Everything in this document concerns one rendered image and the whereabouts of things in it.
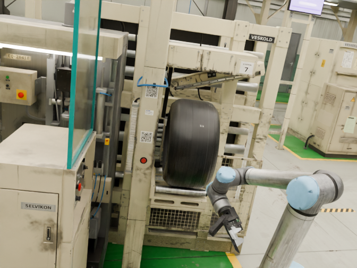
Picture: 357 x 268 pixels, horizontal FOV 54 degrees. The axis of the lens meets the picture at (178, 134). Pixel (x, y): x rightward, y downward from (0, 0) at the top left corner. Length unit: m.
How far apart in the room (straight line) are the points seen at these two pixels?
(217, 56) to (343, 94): 4.38
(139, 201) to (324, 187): 1.36
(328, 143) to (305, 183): 5.38
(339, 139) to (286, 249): 5.39
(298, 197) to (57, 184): 0.99
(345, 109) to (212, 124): 4.75
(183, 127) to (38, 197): 0.87
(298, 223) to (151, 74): 1.19
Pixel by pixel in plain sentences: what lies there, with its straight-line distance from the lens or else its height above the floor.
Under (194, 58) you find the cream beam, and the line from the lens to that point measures 2.37.
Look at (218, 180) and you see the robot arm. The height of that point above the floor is 1.20.
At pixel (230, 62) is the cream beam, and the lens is 2.41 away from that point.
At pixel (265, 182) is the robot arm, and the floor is 1.27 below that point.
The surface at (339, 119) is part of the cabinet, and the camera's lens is 6.65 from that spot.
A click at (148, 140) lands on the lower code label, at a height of 1.20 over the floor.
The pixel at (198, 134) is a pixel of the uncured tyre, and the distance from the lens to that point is 2.04.
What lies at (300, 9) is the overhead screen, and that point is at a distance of 6.13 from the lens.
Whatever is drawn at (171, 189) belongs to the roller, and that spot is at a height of 0.92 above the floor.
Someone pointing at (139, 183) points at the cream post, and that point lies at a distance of 2.33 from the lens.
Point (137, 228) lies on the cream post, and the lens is 2.51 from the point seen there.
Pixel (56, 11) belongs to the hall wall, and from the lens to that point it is 11.33.
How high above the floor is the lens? 1.94
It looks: 18 degrees down
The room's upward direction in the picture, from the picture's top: 9 degrees clockwise
